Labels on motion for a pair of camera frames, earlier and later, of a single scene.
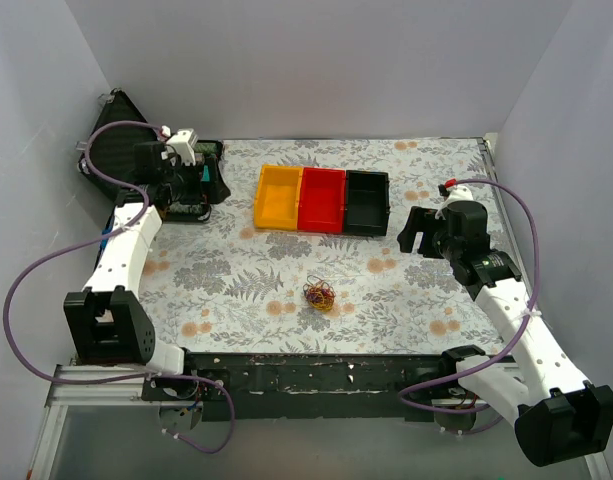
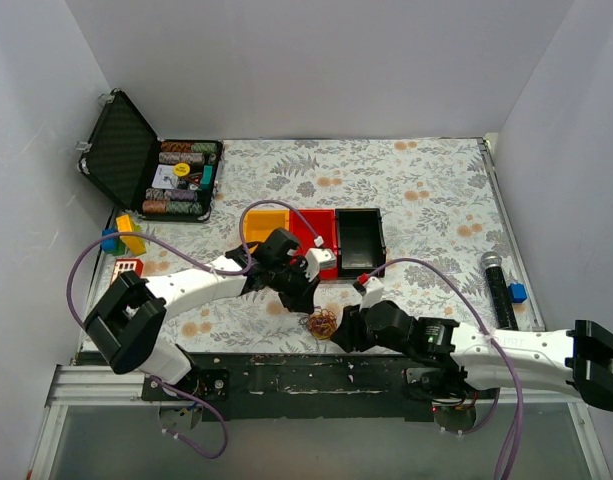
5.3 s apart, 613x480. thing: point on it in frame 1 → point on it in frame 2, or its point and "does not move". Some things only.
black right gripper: (421, 235) → (353, 329)
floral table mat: (226, 288) does not move
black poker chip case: (125, 158) does not move
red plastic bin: (322, 200) → (305, 225)
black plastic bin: (367, 204) → (360, 242)
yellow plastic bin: (278, 197) → (259, 224)
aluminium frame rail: (120, 392) does not move
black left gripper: (209, 176) → (296, 288)
